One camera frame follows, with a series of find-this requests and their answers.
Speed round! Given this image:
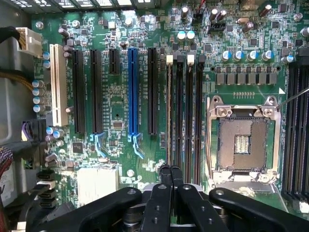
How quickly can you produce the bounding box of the RAM slot with white latch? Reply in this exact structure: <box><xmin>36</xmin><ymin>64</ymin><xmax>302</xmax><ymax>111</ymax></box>
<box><xmin>185</xmin><ymin>54</ymin><xmax>196</xmax><ymax>186</ymax></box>
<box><xmin>166</xmin><ymin>55</ymin><xmax>174</xmax><ymax>168</ymax></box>

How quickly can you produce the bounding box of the RAM slot with black latch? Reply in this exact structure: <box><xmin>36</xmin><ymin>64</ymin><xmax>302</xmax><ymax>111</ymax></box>
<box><xmin>281</xmin><ymin>65</ymin><xmax>297</xmax><ymax>196</ymax></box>
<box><xmin>196</xmin><ymin>55</ymin><xmax>205</xmax><ymax>187</ymax></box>
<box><xmin>288</xmin><ymin>49</ymin><xmax>305</xmax><ymax>200</ymax></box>
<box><xmin>175</xmin><ymin>55</ymin><xmax>185</xmax><ymax>170</ymax></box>
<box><xmin>298</xmin><ymin>49</ymin><xmax>309</xmax><ymax>201</ymax></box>

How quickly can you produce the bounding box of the green PC motherboard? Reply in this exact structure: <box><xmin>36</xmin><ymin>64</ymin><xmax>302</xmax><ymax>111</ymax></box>
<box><xmin>31</xmin><ymin>0</ymin><xmax>309</xmax><ymax>215</ymax></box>

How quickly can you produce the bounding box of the silver chipset heatsink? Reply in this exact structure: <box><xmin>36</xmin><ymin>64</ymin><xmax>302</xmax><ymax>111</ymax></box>
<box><xmin>76</xmin><ymin>167</ymin><xmax>120</xmax><ymax>207</ymax></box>

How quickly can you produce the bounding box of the grey metal socket cover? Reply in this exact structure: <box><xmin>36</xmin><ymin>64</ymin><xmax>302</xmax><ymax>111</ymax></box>
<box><xmin>213</xmin><ymin>180</ymin><xmax>290</xmax><ymax>211</ymax></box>

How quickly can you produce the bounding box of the metal CPU socket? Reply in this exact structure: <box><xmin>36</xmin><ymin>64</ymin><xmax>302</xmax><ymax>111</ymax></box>
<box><xmin>206</xmin><ymin>95</ymin><xmax>282</xmax><ymax>191</ymax></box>

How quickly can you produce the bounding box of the long black expansion slot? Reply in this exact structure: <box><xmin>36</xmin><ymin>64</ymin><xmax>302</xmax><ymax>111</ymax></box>
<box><xmin>147</xmin><ymin>47</ymin><xmax>158</xmax><ymax>136</ymax></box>
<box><xmin>89</xmin><ymin>49</ymin><xmax>104</xmax><ymax>135</ymax></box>
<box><xmin>71</xmin><ymin>49</ymin><xmax>86</xmax><ymax>135</ymax></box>

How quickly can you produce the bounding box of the blue expansion slot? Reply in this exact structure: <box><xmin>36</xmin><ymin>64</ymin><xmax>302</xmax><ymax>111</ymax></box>
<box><xmin>127</xmin><ymin>47</ymin><xmax>145</xmax><ymax>160</ymax></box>

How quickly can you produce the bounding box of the thin metal locking lever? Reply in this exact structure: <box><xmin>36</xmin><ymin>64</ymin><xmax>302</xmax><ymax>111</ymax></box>
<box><xmin>277</xmin><ymin>87</ymin><xmax>309</xmax><ymax>109</ymax></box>

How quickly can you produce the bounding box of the short black expansion slot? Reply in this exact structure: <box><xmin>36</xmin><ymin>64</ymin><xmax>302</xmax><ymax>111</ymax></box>
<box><xmin>108</xmin><ymin>48</ymin><xmax>121</xmax><ymax>75</ymax></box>

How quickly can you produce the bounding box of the white PCI expansion slot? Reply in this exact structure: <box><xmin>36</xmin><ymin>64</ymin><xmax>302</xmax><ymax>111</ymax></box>
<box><xmin>49</xmin><ymin>43</ymin><xmax>69</xmax><ymax>128</ymax></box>

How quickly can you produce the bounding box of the white power connector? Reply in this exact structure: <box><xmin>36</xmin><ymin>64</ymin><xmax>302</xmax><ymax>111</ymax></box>
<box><xmin>15</xmin><ymin>27</ymin><xmax>43</xmax><ymax>59</ymax></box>

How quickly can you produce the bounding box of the black SATA cable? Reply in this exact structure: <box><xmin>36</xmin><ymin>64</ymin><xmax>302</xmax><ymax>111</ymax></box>
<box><xmin>13</xmin><ymin>180</ymin><xmax>56</xmax><ymax>232</ymax></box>

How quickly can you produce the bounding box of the purple wire connector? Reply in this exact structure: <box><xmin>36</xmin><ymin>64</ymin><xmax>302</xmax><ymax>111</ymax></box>
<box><xmin>21</xmin><ymin>119</ymin><xmax>47</xmax><ymax>142</ymax></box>

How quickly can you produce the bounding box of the red braided cable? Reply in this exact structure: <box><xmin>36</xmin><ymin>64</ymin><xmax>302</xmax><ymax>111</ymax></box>
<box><xmin>0</xmin><ymin>145</ymin><xmax>15</xmax><ymax>181</ymax></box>

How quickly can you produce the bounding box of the yellow and black wire bundle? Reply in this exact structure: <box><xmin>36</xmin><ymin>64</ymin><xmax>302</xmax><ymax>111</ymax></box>
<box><xmin>0</xmin><ymin>68</ymin><xmax>34</xmax><ymax>93</ymax></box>

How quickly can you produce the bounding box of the black header with red wire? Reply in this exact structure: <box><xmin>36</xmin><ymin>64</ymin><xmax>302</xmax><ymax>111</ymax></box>
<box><xmin>192</xmin><ymin>0</ymin><xmax>207</xmax><ymax>24</ymax></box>

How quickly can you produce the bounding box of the black sleeved power cable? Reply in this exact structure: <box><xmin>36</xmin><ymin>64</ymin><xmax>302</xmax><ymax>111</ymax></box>
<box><xmin>0</xmin><ymin>26</ymin><xmax>20</xmax><ymax>44</ymax></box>

